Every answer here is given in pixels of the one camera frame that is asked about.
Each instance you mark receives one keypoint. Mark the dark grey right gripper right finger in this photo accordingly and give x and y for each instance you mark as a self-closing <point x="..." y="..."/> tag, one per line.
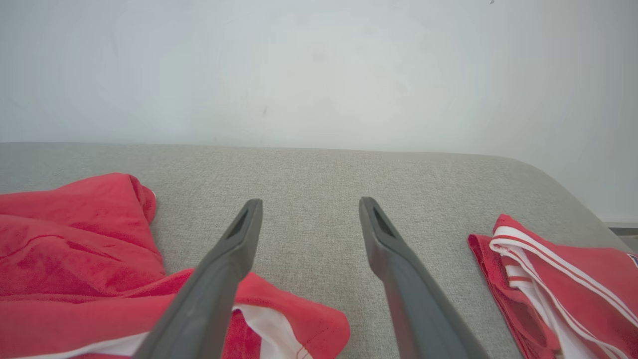
<point x="413" y="299"/>

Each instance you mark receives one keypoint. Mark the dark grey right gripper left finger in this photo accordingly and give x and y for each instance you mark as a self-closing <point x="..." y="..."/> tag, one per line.
<point x="219" y="289"/>

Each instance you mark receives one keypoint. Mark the red Bulls basketball jersey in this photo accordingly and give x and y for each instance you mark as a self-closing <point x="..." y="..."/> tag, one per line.
<point x="598" y="269"/>

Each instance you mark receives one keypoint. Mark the grey fabric sofa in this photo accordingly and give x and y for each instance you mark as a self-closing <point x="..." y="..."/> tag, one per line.
<point x="309" y="174"/>

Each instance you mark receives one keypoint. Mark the red shorts with white stripes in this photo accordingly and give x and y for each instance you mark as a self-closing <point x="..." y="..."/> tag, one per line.
<point x="75" y="239"/>

